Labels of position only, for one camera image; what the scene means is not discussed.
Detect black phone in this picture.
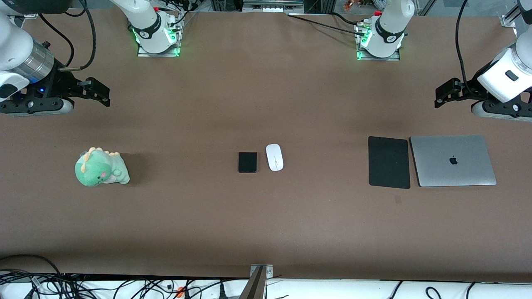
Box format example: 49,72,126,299
238,152,258,174

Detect white computer mouse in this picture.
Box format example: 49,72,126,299
266,143,284,172

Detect black mouse pad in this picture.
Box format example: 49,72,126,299
368,136,411,189

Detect silver laptop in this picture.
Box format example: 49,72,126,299
410,134,498,187

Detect green plush dinosaur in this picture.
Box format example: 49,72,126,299
75,147,130,187

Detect aluminium corner profile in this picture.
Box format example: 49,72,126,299
500,0,521,28

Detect grey power strip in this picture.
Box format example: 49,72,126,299
242,0,304,13

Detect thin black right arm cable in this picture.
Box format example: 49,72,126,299
37,13,75,68

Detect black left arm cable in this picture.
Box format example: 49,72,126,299
455,0,475,94

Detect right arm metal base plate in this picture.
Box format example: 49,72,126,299
137,42,180,58

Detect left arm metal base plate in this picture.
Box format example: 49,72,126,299
356,48,401,61

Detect black cable on table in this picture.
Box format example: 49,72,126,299
286,12,363,37

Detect black looped cable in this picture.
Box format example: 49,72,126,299
0,254,64,284

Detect white cable tray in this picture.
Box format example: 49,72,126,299
0,273,532,299

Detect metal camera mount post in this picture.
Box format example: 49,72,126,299
239,264,274,299

